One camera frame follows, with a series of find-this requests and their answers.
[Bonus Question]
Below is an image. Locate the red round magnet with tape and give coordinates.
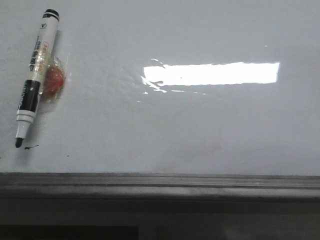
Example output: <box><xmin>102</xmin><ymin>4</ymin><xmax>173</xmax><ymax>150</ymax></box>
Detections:
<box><xmin>41</xmin><ymin>56</ymin><xmax>67</xmax><ymax>104</ymax></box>

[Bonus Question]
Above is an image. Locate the black and white whiteboard marker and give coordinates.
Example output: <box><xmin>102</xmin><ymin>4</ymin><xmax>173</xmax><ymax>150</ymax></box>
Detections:
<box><xmin>15</xmin><ymin>9</ymin><xmax>60</xmax><ymax>148</ymax></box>

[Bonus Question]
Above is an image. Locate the white whiteboard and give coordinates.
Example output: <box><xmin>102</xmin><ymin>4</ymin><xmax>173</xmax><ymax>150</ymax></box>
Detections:
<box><xmin>0</xmin><ymin>0</ymin><xmax>320</xmax><ymax>176</ymax></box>

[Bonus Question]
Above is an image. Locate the grey aluminium whiteboard frame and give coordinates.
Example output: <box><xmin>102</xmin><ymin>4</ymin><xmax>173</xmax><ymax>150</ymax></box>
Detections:
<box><xmin>0</xmin><ymin>172</ymin><xmax>320</xmax><ymax>201</ymax></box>

